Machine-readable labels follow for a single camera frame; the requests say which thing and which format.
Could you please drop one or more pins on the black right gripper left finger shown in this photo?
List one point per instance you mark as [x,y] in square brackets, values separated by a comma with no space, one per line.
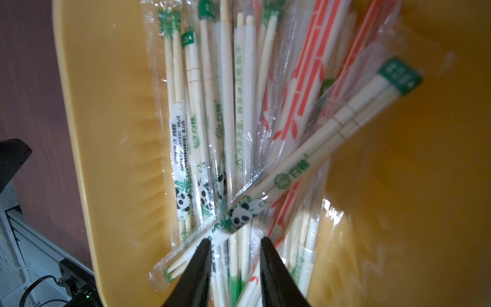
[193,287]

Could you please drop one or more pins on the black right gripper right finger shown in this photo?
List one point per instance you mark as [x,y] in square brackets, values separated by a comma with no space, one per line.
[278,287]

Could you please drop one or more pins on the red print chopsticks pair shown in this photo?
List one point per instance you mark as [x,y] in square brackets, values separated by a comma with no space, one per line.
[306,79]

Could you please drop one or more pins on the green panda chopsticks pair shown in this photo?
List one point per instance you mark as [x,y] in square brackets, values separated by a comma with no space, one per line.
[394,79]

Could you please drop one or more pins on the white green text chopsticks pair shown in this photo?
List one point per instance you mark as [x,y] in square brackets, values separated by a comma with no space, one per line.
[244,57]

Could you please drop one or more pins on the yellow plastic storage box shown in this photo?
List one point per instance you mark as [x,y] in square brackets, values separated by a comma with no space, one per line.
[414,184]

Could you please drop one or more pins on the green print wrapped chopsticks pair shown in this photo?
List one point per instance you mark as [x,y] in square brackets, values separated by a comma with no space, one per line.
[169,17]

